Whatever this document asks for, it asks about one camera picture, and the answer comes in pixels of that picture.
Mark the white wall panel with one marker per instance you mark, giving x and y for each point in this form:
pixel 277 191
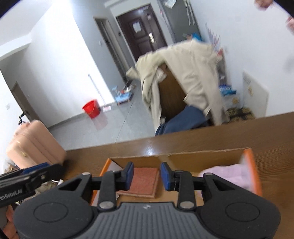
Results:
pixel 255 94

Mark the wooden chair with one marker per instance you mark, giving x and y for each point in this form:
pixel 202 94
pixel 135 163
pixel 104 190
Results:
pixel 171 96

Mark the dark brown entrance door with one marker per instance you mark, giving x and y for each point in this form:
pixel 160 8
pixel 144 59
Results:
pixel 142 43

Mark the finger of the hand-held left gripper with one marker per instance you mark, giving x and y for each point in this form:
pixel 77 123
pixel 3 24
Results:
pixel 34 168
pixel 49 175

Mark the grey refrigerator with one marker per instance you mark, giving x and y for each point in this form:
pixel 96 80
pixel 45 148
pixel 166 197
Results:
pixel 179 20

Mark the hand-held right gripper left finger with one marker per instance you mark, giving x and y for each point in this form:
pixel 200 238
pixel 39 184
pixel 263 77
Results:
pixel 129 175

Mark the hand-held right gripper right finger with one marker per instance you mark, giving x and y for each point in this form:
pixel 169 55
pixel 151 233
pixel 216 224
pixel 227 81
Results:
pixel 165 177

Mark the pink suitcase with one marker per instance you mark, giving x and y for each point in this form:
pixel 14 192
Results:
pixel 34 142

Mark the blue packet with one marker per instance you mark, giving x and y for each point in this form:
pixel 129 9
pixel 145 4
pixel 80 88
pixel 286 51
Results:
pixel 226 89

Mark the red-brown sponge pad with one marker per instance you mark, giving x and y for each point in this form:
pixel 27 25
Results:
pixel 144 181

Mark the brown wooden interior door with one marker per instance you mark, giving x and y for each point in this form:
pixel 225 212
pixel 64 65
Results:
pixel 23 101

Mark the pink towel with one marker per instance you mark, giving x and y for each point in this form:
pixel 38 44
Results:
pixel 227 174

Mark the red bucket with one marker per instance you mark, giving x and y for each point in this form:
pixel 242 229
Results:
pixel 91 109

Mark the beige coat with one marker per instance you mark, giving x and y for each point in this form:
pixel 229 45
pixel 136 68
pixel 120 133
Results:
pixel 195 75

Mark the orange cardboard box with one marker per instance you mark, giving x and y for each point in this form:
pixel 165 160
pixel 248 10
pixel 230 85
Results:
pixel 181 159

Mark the paper note on door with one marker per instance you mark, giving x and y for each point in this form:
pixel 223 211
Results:
pixel 137 27

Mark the small blue stool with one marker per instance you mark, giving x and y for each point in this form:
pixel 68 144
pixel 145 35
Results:
pixel 123 98

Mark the blue cloth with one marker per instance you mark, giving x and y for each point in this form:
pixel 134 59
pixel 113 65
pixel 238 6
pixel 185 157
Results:
pixel 183 119

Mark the grey interior door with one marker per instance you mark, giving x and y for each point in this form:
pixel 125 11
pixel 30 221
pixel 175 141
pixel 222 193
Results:
pixel 110 46

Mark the leopard print mat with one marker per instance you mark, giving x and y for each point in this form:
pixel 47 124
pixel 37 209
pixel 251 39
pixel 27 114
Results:
pixel 241 113

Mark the white mop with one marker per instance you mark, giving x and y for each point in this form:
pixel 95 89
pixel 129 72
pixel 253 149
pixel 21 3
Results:
pixel 106 108

